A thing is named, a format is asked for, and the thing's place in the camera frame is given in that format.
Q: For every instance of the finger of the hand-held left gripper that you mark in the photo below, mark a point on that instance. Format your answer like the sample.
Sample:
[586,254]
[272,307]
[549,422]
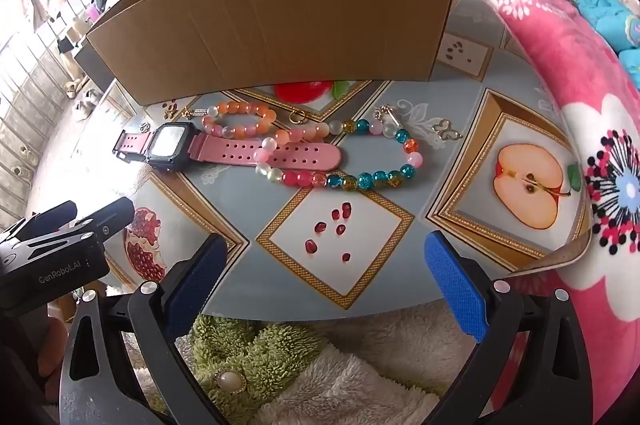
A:
[112,216]
[52,214]

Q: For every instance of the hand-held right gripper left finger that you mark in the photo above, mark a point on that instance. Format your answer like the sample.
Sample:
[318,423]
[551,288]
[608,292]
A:
[200,275]

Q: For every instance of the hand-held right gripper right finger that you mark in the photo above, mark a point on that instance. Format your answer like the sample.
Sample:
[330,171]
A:
[457,285]

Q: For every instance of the wristwatch with black case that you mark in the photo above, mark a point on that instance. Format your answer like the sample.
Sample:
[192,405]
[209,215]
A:
[170,145]

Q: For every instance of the small gold charm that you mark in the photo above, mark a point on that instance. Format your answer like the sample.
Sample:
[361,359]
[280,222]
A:
[188,112]

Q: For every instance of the gold outline butterfly charm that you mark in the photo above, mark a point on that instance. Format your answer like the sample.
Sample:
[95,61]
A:
[442,132]

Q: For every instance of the silver bar charm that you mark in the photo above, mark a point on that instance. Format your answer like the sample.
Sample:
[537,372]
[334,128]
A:
[387,114]

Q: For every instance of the brown cardboard box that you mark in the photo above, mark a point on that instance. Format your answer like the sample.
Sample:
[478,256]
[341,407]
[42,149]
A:
[275,20]

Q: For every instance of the person's left hand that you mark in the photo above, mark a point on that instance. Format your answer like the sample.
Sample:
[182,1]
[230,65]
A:
[50,355]

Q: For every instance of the fruit printed tablecloth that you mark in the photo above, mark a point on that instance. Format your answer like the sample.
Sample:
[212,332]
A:
[225,200]

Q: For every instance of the green fluffy garment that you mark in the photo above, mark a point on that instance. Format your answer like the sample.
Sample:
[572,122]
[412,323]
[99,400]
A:
[260,350]

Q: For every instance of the white shoe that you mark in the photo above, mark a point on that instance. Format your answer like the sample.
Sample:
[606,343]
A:
[82,111]
[92,97]

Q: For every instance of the beige slipper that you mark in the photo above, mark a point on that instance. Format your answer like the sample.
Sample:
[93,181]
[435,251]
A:
[76,87]

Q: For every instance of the grey cabinet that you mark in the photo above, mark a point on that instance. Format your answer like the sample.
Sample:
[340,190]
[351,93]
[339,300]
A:
[92,65]

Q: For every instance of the pink floral blanket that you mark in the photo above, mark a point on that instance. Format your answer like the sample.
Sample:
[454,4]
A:
[550,55]

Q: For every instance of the blue clothing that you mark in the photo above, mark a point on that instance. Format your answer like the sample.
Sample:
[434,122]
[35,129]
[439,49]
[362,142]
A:
[600,10]

